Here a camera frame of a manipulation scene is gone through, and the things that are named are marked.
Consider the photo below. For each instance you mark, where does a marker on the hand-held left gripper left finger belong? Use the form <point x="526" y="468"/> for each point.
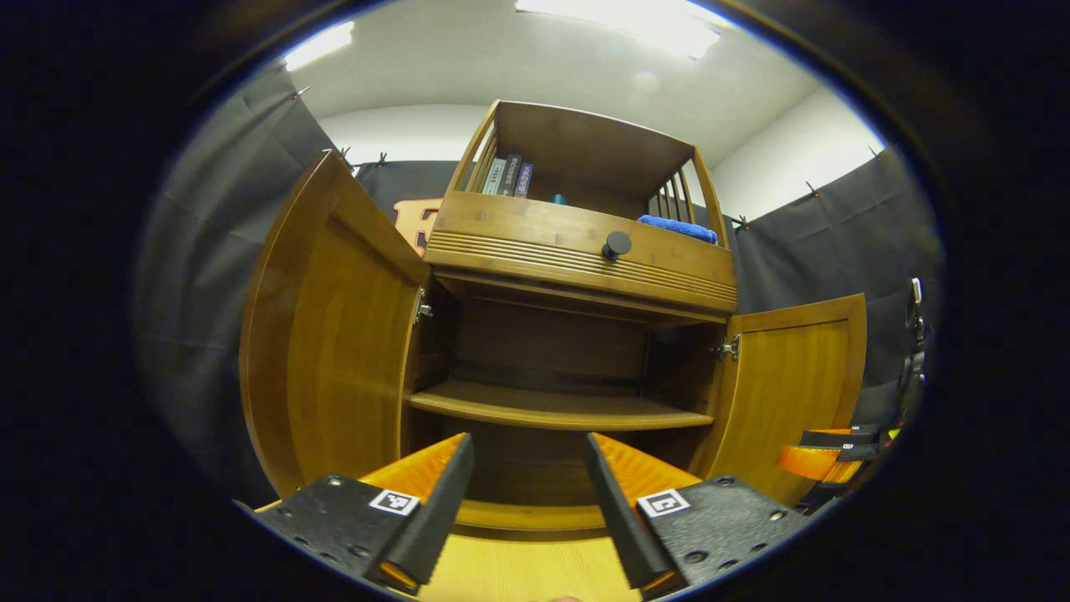
<point x="435" y="518"/>

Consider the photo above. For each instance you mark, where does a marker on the large ceiling light panel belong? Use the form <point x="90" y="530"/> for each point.
<point x="627" y="21"/>

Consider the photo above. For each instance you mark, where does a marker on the black round drawer knob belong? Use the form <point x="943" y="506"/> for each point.
<point x="617" y="245"/>

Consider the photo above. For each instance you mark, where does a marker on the wooden cabinet drawer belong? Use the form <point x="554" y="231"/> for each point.
<point x="535" y="242"/>

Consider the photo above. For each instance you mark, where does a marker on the wooden shoe cabinet door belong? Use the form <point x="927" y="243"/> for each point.
<point x="334" y="351"/>
<point x="786" y="393"/>

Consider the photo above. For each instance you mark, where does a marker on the blue folded towel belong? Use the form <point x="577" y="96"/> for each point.
<point x="677" y="228"/>

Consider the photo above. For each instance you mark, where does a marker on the blue upright book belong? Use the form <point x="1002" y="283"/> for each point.
<point x="525" y="180"/>

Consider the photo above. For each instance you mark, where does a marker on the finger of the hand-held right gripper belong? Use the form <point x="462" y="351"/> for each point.
<point x="815" y="462"/>

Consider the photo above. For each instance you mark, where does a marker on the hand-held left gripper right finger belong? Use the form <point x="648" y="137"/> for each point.
<point x="623" y="522"/>

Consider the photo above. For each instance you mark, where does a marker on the metal door hinge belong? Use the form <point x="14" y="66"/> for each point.
<point x="423" y="308"/>
<point x="727" y="348"/>

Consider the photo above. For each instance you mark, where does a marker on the small ceiling light panel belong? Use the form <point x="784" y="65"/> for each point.
<point x="319" y="46"/>

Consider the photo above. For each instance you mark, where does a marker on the dark upright book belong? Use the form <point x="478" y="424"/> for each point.
<point x="510" y="176"/>

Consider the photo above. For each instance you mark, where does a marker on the grey upright book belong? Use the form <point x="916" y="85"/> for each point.
<point x="495" y="177"/>

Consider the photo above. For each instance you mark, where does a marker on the wooden inner shelf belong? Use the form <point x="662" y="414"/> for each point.
<point x="560" y="407"/>

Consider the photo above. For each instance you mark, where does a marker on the wooden double-door shoe cabinet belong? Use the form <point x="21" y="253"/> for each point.
<point x="585" y="159"/>

